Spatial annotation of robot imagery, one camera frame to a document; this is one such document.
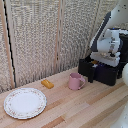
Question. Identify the beige woven folding screen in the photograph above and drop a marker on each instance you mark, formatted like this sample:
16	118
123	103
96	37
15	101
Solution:
33	43

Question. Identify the yellow food pieces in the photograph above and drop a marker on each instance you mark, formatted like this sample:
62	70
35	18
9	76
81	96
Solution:
95	62

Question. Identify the white floral-rimmed plate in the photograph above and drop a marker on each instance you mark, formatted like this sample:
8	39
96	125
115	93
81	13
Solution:
25	103

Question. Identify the orange rectangular bread piece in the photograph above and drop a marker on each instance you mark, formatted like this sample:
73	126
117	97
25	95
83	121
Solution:
47	83

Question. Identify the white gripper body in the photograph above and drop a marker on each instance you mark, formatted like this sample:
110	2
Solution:
106	59

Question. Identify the pink ceramic mug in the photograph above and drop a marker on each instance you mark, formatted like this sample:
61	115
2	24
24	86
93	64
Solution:
75	82

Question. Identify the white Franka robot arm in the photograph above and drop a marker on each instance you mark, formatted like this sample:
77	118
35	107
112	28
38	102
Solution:
111	36

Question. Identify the white rounded blurry object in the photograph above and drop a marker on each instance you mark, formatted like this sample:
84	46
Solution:
121	118

